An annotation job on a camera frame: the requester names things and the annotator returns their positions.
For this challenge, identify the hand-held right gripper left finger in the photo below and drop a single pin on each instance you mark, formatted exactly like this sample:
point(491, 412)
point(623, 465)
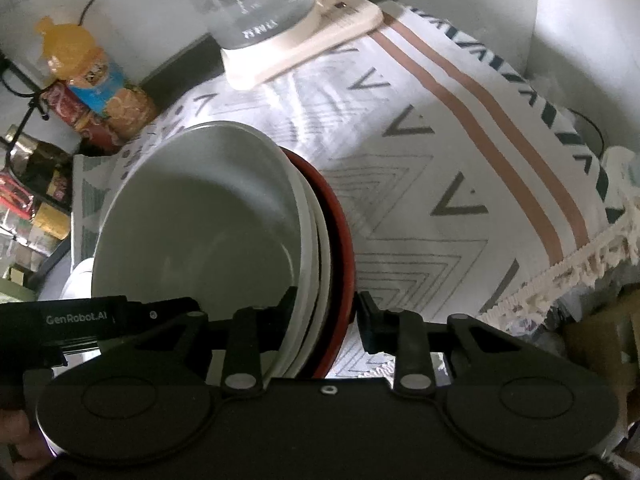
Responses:
point(285, 320)

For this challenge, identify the yellow box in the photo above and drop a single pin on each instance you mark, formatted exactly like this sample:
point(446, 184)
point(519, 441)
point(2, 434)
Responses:
point(50, 220)

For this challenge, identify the brown cardboard box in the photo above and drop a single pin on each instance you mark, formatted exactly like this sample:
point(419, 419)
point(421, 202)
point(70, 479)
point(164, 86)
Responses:
point(600, 330)

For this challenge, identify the gold foil packet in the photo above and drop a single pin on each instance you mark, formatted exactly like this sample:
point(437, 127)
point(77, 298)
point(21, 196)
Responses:
point(35, 165)

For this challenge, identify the patterned fringed tablecloth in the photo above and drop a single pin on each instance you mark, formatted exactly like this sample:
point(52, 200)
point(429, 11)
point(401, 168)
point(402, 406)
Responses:
point(425, 160)

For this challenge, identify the white ceramic bowl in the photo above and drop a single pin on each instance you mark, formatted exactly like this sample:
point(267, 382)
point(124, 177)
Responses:
point(323, 240)
point(200, 220)

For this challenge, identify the person's left hand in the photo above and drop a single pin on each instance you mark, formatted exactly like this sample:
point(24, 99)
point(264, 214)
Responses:
point(17, 432)

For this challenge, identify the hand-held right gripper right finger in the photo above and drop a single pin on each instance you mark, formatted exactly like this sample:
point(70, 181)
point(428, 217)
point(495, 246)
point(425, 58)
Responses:
point(367, 325)

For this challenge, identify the red snack can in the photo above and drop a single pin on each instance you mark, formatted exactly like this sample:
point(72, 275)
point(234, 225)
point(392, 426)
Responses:
point(75, 115)

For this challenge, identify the white plate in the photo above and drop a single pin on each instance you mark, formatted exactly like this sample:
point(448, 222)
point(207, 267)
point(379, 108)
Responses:
point(77, 280)

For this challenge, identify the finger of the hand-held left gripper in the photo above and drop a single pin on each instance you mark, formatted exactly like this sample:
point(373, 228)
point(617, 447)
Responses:
point(152, 314)

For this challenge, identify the red bowl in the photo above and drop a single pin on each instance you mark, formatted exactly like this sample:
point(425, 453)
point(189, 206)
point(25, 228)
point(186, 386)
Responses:
point(342, 260)

